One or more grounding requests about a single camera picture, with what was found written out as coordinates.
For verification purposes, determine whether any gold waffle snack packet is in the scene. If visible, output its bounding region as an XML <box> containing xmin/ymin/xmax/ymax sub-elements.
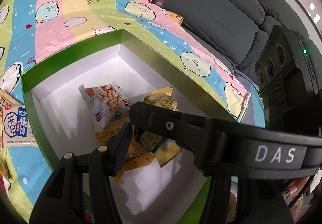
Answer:
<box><xmin>136</xmin><ymin>87</ymin><xmax>181</xmax><ymax>167</ymax></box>

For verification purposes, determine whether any yellow snack packet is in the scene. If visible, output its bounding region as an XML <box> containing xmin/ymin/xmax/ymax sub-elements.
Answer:
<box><xmin>94</xmin><ymin>120</ymin><xmax>155</xmax><ymax>184</ymax></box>

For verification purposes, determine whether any white blue snack packet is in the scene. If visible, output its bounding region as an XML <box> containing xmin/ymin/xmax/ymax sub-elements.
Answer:
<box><xmin>2</xmin><ymin>105</ymin><xmax>38</xmax><ymax>148</ymax></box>

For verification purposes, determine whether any white peanut snack bag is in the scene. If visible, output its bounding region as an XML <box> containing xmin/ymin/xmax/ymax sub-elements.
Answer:
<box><xmin>78</xmin><ymin>84</ymin><xmax>131</xmax><ymax>132</ymax></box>

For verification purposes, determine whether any yellow-green cracker packet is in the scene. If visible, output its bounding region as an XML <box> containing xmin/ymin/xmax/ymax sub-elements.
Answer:
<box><xmin>0</xmin><ymin>89</ymin><xmax>20</xmax><ymax>108</ymax></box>

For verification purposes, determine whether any green white cardboard box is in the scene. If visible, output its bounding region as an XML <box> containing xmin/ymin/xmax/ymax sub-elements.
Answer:
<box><xmin>22</xmin><ymin>31</ymin><xmax>232</xmax><ymax>223</ymax></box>

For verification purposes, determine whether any dark grey sofa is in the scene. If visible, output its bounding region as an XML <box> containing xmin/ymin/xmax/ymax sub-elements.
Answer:
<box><xmin>164</xmin><ymin>0</ymin><xmax>321</xmax><ymax>90</ymax></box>

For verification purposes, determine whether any colourful cartoon striped cloth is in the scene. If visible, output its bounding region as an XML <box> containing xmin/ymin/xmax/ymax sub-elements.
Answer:
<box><xmin>0</xmin><ymin>0</ymin><xmax>265</xmax><ymax>222</ymax></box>

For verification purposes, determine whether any black camera box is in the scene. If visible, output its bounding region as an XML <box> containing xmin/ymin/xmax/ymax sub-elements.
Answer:
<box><xmin>255</xmin><ymin>25</ymin><xmax>321</xmax><ymax>136</ymax></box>

